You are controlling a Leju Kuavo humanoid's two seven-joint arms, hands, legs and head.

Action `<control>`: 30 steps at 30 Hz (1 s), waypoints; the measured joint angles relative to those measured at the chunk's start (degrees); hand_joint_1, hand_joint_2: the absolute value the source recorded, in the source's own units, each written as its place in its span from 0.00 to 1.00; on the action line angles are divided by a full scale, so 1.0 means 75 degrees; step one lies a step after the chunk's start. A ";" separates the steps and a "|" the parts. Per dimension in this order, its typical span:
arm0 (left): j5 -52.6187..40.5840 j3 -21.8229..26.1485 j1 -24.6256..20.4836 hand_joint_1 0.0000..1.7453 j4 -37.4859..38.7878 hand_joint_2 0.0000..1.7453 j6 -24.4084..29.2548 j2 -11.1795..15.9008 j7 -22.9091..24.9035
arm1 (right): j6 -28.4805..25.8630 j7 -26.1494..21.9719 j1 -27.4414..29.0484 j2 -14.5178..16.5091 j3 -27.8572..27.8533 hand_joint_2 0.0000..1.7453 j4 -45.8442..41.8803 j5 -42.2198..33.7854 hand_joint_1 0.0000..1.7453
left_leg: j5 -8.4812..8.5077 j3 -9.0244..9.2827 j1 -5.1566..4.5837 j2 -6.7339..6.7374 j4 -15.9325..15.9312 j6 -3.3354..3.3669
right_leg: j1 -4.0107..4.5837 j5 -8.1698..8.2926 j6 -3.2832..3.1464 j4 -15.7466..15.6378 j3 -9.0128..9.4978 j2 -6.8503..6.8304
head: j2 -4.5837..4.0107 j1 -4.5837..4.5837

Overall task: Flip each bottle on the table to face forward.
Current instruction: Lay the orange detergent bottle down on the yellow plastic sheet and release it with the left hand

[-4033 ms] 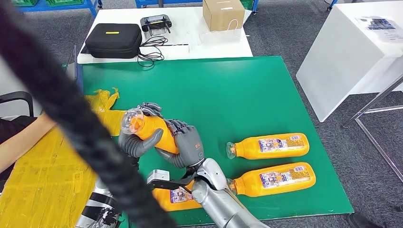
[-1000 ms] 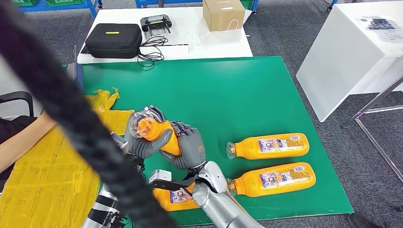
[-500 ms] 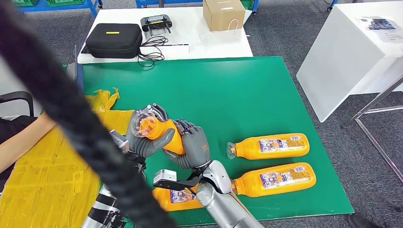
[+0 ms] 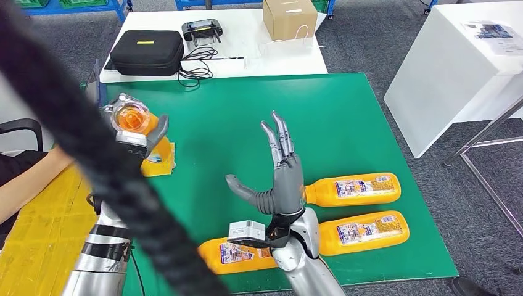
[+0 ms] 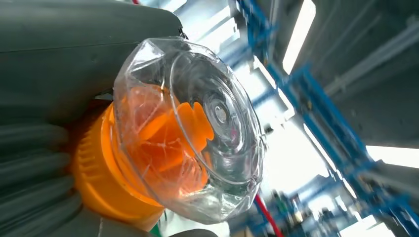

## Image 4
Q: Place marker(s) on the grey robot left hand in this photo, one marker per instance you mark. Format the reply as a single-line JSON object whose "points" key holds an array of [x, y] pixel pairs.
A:
{"points": [[159, 130]]}

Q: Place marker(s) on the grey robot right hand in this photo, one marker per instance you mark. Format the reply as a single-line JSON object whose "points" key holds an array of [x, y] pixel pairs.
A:
{"points": [[288, 184]]}

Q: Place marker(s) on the orange detergent bottle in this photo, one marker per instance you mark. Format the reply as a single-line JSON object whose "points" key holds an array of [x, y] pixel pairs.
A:
{"points": [[130, 118], [355, 190], [228, 257], [367, 233]]}

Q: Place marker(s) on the person's forearm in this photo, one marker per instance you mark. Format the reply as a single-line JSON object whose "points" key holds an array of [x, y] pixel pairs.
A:
{"points": [[28, 184]]}

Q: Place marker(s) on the crumpled yellow plastic bag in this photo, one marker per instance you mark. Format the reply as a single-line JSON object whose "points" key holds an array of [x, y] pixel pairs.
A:
{"points": [[171, 168]]}

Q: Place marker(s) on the black zip carrying case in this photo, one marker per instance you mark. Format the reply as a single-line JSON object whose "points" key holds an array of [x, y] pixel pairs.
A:
{"points": [[147, 55]]}

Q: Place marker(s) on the black remote controller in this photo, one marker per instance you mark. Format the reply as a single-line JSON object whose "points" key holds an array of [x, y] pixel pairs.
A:
{"points": [[202, 29]]}

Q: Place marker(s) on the blue storage rack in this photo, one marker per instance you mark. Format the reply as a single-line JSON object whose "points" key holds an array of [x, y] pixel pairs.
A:
{"points": [[192, 4], [119, 8]]}

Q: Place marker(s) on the clear plastic bag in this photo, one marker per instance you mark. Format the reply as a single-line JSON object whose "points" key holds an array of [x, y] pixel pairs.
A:
{"points": [[286, 48]]}

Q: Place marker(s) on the black chair armrest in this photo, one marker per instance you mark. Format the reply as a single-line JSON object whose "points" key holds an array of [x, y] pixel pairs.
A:
{"points": [[20, 124]]}

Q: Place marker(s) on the person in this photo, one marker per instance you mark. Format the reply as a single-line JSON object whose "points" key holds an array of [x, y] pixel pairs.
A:
{"points": [[16, 163]]}

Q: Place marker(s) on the green plastic crate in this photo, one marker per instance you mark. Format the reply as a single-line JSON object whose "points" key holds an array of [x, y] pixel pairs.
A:
{"points": [[320, 5], [83, 3], [32, 3]]}

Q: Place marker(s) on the brown cardboard box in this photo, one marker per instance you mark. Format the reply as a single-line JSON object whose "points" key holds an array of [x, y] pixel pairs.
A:
{"points": [[288, 20]]}

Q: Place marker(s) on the yellow taped board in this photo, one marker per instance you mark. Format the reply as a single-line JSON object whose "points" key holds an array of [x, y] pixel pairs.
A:
{"points": [[41, 253]]}

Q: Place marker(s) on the white cabinet table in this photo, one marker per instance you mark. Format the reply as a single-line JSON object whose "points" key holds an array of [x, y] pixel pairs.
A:
{"points": [[441, 81]]}

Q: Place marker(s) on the blue caster leg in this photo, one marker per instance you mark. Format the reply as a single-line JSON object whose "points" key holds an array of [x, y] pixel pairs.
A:
{"points": [[429, 6]]}

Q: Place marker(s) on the printed paper leaflet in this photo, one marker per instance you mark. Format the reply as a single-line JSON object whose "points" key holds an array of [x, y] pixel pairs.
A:
{"points": [[494, 32]]}

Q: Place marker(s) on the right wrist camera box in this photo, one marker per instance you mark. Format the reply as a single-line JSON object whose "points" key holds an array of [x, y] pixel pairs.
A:
{"points": [[247, 229]]}

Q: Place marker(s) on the silver metal frame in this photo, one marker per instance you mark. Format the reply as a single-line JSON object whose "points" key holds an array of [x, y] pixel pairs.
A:
{"points": [[490, 128]]}

